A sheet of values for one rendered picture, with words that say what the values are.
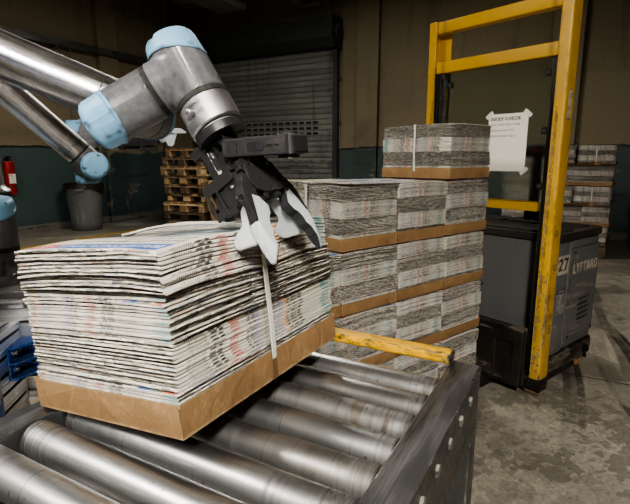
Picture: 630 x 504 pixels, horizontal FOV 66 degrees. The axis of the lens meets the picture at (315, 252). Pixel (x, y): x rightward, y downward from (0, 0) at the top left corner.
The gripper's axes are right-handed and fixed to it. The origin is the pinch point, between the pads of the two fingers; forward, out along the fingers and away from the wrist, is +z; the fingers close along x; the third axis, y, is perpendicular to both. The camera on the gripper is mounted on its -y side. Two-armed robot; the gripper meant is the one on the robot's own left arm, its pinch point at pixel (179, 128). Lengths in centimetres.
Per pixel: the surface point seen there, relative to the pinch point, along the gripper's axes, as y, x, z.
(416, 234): 34, 37, 81
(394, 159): 10, 1, 97
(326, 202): 21, 32, 41
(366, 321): 63, 44, 55
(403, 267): 47, 38, 75
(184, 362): 18, 119, -35
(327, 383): 32, 113, -10
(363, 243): 34, 40, 53
